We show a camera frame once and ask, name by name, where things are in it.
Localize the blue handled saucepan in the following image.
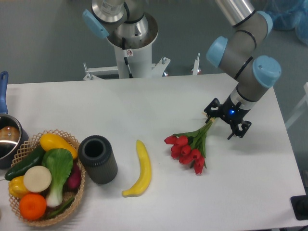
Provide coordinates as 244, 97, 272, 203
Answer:
0, 71, 28, 169

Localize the yellow bell pepper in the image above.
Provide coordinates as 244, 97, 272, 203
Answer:
9, 176, 30, 199

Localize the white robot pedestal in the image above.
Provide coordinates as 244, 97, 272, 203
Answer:
82, 10, 164, 79

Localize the green chili pepper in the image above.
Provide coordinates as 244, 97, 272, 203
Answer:
46, 197, 75, 219

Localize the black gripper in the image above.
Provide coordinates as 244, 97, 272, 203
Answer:
204, 96, 252, 140

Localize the black cable on pedestal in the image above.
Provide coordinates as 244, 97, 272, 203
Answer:
121, 37, 134, 79

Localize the orange fruit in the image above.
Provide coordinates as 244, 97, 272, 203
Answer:
19, 193, 47, 220

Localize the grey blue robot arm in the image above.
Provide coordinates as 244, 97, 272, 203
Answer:
82, 0, 282, 138

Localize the dark green cucumber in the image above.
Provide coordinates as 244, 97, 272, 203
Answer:
4, 144, 46, 181

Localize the red tulip bouquet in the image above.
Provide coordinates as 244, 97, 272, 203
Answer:
164, 115, 216, 175

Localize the green bok choy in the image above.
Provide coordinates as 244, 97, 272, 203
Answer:
42, 148, 73, 207

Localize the yellow banana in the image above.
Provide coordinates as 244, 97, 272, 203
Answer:
122, 140, 152, 197

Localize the purple sweet potato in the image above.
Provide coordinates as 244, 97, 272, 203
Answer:
66, 162, 81, 190

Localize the yellow squash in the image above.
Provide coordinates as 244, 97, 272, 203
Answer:
39, 133, 78, 160

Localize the black device at edge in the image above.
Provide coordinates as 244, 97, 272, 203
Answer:
290, 195, 308, 220

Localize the white frame at right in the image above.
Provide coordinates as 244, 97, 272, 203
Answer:
285, 82, 308, 129

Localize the woven wicker basket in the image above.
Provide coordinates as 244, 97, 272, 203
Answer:
9, 129, 86, 227

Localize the cream round radish slice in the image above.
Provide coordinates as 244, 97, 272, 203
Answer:
23, 166, 51, 193

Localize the blue plastic bag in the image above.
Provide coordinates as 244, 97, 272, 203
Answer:
265, 0, 308, 46

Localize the dark grey ribbed vase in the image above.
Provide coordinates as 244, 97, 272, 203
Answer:
77, 135, 118, 184

